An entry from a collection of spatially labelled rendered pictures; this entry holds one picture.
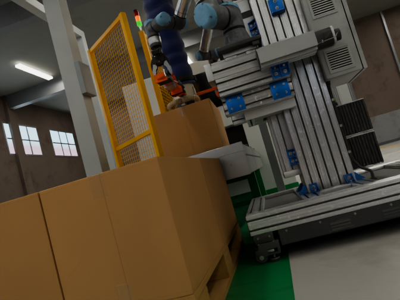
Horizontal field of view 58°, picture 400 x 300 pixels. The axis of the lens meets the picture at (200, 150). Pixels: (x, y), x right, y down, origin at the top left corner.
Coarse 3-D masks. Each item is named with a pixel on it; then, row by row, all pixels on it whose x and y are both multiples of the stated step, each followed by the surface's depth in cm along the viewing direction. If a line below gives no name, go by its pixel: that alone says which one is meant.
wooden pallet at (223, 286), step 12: (228, 240) 170; (240, 240) 206; (228, 252) 162; (240, 252) 194; (216, 264) 134; (228, 264) 154; (204, 276) 115; (216, 276) 151; (228, 276) 150; (204, 288) 111; (216, 288) 140; (228, 288) 141
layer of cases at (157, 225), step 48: (48, 192) 110; (96, 192) 107; (144, 192) 104; (192, 192) 131; (0, 240) 113; (48, 240) 110; (96, 240) 106; (144, 240) 103; (192, 240) 114; (0, 288) 112; (48, 288) 109; (96, 288) 106; (144, 288) 103; (192, 288) 100
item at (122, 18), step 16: (112, 32) 346; (128, 32) 324; (96, 48) 375; (128, 48) 324; (96, 64) 382; (128, 64) 334; (96, 80) 378; (112, 80) 360; (144, 96) 318; (112, 128) 376; (112, 144) 373; (128, 144) 352; (160, 144) 317
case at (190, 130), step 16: (176, 112) 240; (192, 112) 238; (208, 112) 236; (160, 128) 241; (176, 128) 239; (192, 128) 238; (208, 128) 236; (224, 128) 292; (176, 144) 239; (192, 144) 237; (208, 144) 235; (224, 144) 246
